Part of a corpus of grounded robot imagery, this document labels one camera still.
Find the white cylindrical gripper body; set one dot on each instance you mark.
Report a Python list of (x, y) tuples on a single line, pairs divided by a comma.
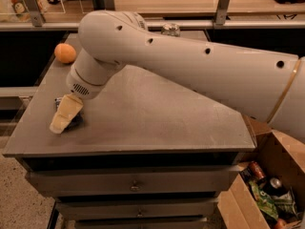
[(78, 86)]

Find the cream foam-padded gripper finger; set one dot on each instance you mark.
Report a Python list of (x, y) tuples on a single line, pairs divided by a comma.
[(69, 106)]

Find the blue rxbar blueberry wrapper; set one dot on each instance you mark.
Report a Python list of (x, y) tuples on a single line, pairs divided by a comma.
[(57, 101)]

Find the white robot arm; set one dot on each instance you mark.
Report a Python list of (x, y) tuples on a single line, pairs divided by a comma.
[(269, 86)]

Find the orange fruit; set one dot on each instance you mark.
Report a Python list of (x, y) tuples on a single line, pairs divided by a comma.
[(65, 53)]

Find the grey drawer cabinet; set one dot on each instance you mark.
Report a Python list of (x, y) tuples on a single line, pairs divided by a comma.
[(149, 154)]

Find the silver green soda can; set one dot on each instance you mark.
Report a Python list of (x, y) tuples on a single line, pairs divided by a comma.
[(171, 29)]

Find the red brown can in box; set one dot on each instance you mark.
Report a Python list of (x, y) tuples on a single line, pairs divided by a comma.
[(257, 170)]

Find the cardboard box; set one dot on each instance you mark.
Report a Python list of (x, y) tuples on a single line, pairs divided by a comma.
[(279, 155)]

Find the dark can in box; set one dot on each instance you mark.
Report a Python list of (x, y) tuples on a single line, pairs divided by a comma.
[(273, 187)]

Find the green snack bag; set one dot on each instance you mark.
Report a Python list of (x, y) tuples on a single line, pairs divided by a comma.
[(264, 202)]

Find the red apple in box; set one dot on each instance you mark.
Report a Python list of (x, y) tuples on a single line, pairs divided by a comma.
[(281, 223)]

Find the metal rail with brackets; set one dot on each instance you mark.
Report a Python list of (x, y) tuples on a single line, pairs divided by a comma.
[(71, 12)]

